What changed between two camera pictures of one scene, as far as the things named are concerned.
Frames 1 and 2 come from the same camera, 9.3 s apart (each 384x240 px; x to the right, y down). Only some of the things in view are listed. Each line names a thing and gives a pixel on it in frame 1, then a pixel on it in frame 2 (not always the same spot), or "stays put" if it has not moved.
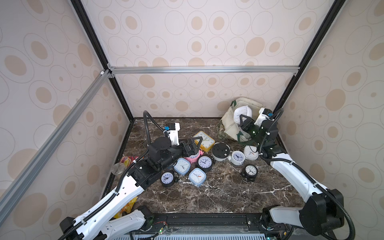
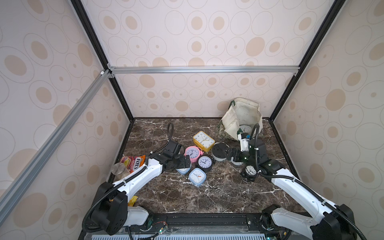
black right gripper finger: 248,120 → 234,152
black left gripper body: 184,150 → 180,162
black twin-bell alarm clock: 205,162 stays put
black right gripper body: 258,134 → 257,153
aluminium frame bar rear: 285,70 stays put
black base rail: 211,223 stays put
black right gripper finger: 249,127 → 238,156
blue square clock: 182,166 stays put
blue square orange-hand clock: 197,176 stays put
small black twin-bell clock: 249,173 stays put
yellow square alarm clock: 207,141 stays put
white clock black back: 220,151 stays put
